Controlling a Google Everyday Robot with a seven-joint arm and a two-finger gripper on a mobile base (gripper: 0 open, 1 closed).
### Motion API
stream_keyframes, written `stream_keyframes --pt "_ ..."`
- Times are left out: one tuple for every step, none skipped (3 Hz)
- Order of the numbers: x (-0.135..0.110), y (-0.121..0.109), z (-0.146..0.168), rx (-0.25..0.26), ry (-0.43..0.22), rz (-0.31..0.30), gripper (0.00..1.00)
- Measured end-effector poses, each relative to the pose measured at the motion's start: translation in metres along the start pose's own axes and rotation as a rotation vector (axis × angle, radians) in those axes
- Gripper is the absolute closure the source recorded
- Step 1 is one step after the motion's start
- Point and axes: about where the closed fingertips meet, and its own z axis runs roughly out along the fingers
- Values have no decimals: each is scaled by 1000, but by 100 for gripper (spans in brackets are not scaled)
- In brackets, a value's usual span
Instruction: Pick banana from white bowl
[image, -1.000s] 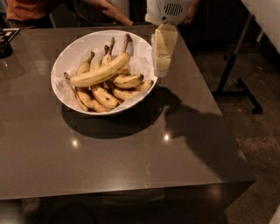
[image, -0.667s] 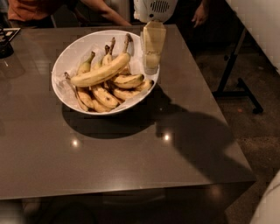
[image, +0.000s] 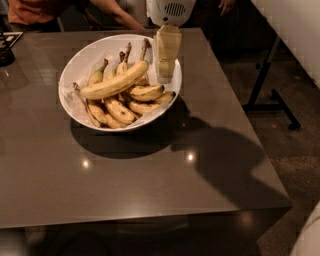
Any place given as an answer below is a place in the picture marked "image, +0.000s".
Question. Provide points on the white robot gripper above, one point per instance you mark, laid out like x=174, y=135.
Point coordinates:
x=170, y=12

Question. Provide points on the large top yellow banana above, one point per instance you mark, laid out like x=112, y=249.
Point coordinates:
x=120, y=82

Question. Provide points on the bystander forearm left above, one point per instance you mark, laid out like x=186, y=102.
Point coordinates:
x=112, y=9

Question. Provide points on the back middle banana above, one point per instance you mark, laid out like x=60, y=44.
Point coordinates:
x=123, y=63

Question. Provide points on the right upper spotted banana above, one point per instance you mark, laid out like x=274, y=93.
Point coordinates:
x=145, y=93

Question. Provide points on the spotted banana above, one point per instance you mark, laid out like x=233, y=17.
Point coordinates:
x=119, y=111
x=145, y=93
x=142, y=108

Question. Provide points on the right lower spotted banana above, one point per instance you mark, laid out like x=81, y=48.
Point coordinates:
x=142, y=108

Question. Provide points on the green-tipped back left banana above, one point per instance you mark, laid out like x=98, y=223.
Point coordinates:
x=97, y=76

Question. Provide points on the centre spotted banana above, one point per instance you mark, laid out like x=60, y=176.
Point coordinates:
x=119, y=111

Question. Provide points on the white bowl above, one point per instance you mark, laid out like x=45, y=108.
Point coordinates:
x=77, y=72

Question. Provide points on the bottom front banana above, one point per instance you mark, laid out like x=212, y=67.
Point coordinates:
x=113, y=122

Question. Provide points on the left lower banana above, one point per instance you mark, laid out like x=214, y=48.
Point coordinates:
x=96, y=113

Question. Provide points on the bystander hand top right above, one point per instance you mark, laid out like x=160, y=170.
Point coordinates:
x=226, y=6

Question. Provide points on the white board panel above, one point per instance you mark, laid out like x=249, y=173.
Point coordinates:
x=297, y=23

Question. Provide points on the black tray with white label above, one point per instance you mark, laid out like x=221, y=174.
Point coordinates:
x=7, y=41

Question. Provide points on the black metal stand frame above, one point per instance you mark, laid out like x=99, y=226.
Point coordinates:
x=276, y=102

